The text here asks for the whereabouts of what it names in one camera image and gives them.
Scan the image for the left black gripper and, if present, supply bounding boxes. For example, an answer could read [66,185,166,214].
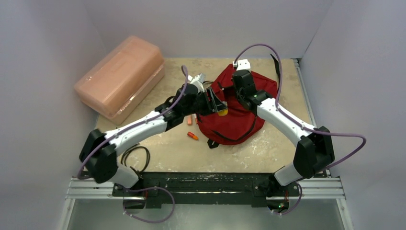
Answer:
[183,88,227,117]

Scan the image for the yellow grey eraser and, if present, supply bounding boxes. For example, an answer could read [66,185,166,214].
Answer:
[217,109,228,116]

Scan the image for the red backpack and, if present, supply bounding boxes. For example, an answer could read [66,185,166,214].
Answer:
[197,64,265,149]

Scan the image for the red orange marker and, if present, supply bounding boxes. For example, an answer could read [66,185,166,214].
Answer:
[187,132,199,140]

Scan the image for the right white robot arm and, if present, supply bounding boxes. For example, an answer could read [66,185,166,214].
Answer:
[232,70,335,195]

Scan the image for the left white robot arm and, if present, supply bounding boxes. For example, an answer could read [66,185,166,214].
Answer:
[78,83,227,196]

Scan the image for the pink translucent storage box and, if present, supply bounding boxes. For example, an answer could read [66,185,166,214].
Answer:
[74,35,165,125]

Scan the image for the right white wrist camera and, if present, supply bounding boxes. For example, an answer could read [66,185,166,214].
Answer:
[232,59,251,71]

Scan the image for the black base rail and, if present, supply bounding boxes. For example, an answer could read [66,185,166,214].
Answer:
[108,172,300,211]

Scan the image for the black coiled cable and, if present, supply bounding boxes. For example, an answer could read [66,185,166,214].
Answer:
[121,145,151,173]

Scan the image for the aluminium frame rail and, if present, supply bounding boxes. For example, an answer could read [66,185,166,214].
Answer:
[60,58,354,230]

